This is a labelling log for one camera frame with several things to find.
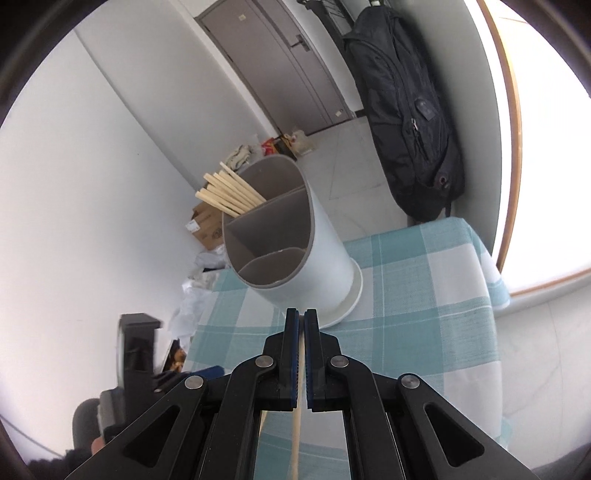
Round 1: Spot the grey door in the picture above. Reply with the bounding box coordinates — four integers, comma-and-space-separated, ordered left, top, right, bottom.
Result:
194, 0, 356, 137

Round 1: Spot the teal checked tablecloth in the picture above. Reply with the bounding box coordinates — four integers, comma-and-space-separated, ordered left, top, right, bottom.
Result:
182, 217, 513, 480

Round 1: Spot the white utensil holder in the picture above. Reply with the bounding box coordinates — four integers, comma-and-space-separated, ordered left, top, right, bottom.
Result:
221, 154, 363, 329

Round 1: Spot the black backpack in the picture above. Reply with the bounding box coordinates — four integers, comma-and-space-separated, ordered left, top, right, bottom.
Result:
342, 4, 466, 220

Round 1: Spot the clear plastic bag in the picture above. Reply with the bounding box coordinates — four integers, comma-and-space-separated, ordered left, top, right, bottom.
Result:
286, 130, 319, 158

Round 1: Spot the bunch of bamboo chopsticks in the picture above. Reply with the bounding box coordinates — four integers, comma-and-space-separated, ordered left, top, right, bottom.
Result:
195, 161, 267, 217

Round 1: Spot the single bamboo chopstick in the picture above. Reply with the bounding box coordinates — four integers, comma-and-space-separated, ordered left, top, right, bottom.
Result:
290, 335, 305, 480

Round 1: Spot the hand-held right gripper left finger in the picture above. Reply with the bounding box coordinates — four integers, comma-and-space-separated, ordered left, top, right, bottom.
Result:
65, 307, 301, 480

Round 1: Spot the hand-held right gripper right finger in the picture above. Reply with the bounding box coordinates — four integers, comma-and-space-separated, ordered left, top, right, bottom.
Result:
303, 308, 541, 480

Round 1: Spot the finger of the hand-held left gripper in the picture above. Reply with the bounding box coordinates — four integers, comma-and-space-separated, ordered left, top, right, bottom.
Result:
154, 366, 227, 393

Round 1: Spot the brown cardboard box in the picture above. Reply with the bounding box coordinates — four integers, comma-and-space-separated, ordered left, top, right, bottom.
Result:
185, 203, 227, 250

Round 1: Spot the bright window with wooden frame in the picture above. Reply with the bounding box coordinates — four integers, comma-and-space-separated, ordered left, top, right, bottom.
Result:
475, 0, 591, 296

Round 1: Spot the cream cloth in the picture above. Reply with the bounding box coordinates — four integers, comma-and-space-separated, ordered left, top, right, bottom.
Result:
225, 144, 259, 171

